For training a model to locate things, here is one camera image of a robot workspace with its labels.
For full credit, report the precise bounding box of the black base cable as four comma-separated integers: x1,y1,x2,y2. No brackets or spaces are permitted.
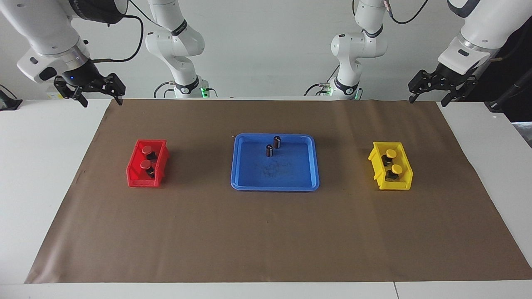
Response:
304,66,339,97
154,81,175,99

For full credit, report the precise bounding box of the black right base cable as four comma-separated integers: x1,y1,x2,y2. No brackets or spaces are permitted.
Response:
154,81,175,99

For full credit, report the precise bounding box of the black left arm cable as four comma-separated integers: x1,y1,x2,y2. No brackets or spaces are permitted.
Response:
384,0,429,25

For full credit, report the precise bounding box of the red plastic bin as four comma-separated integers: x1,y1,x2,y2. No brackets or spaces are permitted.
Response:
126,139,170,188

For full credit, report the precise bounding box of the black left base cable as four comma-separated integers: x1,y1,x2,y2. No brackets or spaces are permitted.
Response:
304,66,339,97

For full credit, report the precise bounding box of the brown table mat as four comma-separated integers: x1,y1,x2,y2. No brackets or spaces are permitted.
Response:
25,99,532,284

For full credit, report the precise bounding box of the blue plastic tray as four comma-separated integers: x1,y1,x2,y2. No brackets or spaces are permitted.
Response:
231,133,320,191

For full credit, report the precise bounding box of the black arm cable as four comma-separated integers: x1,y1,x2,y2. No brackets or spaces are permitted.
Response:
92,0,144,64
384,0,429,25

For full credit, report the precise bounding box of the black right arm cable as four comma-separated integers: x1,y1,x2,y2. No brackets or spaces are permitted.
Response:
92,0,144,64

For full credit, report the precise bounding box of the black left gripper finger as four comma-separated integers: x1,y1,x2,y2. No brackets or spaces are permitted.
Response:
441,87,462,108
408,70,429,104

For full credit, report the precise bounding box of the black stand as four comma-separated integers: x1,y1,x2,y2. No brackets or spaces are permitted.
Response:
484,69,532,112

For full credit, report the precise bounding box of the yellow plastic bin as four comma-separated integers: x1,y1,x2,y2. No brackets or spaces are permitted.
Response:
368,142,414,191

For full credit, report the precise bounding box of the black clamp mount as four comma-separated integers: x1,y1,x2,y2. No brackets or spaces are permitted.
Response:
0,85,23,111

